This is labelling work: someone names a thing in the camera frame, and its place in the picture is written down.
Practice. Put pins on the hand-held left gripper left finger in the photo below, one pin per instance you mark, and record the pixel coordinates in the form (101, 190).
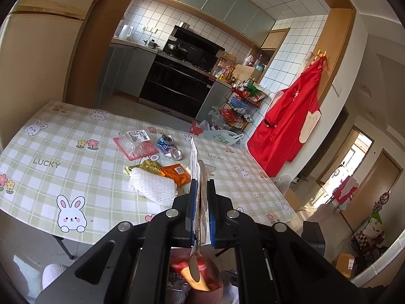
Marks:
(193, 210)

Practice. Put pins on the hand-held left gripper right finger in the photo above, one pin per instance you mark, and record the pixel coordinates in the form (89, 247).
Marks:
(211, 213)

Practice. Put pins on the orange snack packet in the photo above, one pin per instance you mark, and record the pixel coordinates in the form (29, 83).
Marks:
(177, 174)

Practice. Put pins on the white foam net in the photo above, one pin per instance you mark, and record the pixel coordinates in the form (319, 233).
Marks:
(152, 185)

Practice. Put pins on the gold foil wrapper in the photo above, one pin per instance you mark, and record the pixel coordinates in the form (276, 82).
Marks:
(148, 167)

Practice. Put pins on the crushed blue drink can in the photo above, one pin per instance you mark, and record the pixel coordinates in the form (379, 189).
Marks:
(169, 148)

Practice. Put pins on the clear red plastic food tray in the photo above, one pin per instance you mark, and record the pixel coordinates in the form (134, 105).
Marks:
(133, 147)

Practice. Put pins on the white green shopping bag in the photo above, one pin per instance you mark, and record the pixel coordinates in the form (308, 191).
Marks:
(221, 137)

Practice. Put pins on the crumpled clear plastic bag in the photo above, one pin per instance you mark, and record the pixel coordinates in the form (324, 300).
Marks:
(284, 182)

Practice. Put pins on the red paper bag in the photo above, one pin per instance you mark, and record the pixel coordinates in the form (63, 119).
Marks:
(197, 128)

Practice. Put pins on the cardboard box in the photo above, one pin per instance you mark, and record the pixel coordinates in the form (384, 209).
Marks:
(294, 201)

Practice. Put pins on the red apron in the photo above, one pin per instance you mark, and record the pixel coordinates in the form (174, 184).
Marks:
(284, 123)

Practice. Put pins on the checked bunny tablecloth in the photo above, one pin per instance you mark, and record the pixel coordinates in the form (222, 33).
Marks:
(79, 177)

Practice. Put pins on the black oven stove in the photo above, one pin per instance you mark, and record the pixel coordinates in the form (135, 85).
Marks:
(174, 88)

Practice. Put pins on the black table leg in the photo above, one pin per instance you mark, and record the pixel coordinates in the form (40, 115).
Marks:
(65, 248)

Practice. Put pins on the row of condiment bottles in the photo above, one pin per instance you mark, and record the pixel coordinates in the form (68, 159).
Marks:
(234, 72)

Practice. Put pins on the person's striped trouser leg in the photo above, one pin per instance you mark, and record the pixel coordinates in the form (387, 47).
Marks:
(53, 277)

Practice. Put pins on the grey lower kitchen cabinets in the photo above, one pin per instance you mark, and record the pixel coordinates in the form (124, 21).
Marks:
(126, 69)

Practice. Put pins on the grey kitchen cabinets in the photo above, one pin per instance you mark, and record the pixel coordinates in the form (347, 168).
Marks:
(126, 69)
(215, 3)

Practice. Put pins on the black wok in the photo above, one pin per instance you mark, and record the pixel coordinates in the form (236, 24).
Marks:
(177, 49)

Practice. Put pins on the stuffed doll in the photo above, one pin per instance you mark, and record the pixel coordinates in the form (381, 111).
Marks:
(373, 228)

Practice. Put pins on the black range hood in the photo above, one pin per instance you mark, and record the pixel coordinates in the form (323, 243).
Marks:
(196, 46)

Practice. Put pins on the steel pot with lid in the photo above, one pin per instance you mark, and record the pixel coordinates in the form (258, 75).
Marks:
(152, 44)

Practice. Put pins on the small steel pot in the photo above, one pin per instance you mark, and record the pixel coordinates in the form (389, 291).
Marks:
(183, 25)

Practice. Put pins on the white electric kettle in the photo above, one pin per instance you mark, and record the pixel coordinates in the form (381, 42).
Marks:
(125, 32)

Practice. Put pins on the grey upper kitchen cabinets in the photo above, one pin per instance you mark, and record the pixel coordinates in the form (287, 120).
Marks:
(215, 3)

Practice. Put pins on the cream refrigerator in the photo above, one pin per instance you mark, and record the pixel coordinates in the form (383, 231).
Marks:
(38, 63)

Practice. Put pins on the white light switch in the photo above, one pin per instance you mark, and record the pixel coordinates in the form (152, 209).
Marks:
(337, 90)

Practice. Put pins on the wooden wall cabinet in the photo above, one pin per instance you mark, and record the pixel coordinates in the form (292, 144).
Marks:
(275, 39)

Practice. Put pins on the wall socket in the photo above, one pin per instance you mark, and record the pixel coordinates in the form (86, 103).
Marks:
(149, 29)

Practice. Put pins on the yellow wall hook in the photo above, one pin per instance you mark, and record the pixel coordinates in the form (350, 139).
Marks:
(320, 53)

